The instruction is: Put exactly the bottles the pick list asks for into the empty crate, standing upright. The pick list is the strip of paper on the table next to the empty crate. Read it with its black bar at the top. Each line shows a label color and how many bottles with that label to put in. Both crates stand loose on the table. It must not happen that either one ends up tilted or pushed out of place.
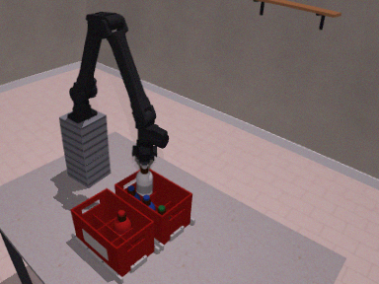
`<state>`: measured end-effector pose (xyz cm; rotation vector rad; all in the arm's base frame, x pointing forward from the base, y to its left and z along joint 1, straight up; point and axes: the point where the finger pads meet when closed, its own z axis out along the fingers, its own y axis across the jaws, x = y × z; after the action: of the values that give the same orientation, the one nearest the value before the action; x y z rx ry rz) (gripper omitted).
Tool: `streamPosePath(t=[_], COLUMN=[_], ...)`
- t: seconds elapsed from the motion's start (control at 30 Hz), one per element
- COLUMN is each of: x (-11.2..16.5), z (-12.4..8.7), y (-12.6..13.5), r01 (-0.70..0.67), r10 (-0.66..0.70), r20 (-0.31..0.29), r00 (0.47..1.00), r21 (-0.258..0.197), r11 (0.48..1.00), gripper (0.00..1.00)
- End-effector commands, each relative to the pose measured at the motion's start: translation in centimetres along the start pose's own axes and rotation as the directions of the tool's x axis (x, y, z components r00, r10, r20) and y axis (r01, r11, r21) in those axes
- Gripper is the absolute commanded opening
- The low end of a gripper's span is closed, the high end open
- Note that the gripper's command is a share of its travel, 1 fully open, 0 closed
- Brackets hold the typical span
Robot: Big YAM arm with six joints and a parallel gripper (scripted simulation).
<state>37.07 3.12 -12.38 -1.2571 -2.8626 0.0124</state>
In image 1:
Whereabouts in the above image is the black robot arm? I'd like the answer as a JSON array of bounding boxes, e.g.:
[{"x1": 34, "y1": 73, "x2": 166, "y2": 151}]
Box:
[{"x1": 67, "y1": 12, "x2": 169, "y2": 165}]

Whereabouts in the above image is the red crate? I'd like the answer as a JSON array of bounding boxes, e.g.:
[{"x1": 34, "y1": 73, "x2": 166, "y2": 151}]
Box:
[
  {"x1": 118, "y1": 170, "x2": 192, "y2": 245},
  {"x1": 73, "y1": 193, "x2": 154, "y2": 277}
]

